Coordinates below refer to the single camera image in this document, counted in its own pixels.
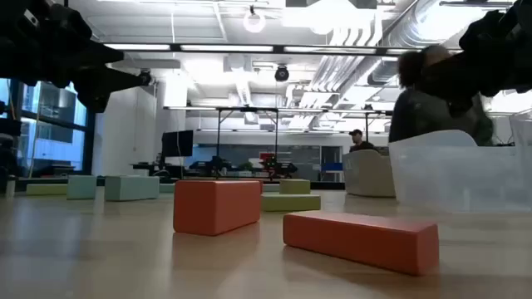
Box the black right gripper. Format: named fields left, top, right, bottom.
left=421, top=0, right=532, bottom=117

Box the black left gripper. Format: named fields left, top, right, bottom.
left=28, top=0, right=145, bottom=114

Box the small cyan wooden cube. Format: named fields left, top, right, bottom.
left=66, top=174, right=98, bottom=201

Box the green rectangular wooden block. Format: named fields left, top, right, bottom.
left=26, top=183, right=68, bottom=197
left=260, top=194, right=322, bottom=213

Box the red rectangular wooden block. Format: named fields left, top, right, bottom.
left=283, top=210, right=441, bottom=277
left=173, top=179, right=263, bottom=237

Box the small green wooden cube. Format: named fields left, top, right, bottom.
left=278, top=179, right=312, bottom=196

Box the person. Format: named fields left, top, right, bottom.
left=388, top=44, right=496, bottom=147
left=347, top=129, right=377, bottom=153

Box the large glass window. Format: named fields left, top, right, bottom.
left=0, top=78, right=91, bottom=176

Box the black computer monitor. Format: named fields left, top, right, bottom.
left=160, top=130, right=195, bottom=158

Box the background dark desk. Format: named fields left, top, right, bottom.
left=131, top=162, right=186, bottom=179

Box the long linear ceiling light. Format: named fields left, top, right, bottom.
left=102, top=41, right=463, bottom=57

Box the background black robot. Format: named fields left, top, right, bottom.
left=189, top=155, right=234, bottom=178
left=259, top=153, right=298, bottom=180

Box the round ceiling lamp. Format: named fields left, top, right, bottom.
left=243, top=4, right=267, bottom=34

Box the black metal station frame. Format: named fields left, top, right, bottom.
left=363, top=110, right=394, bottom=150
left=214, top=106, right=280, bottom=180

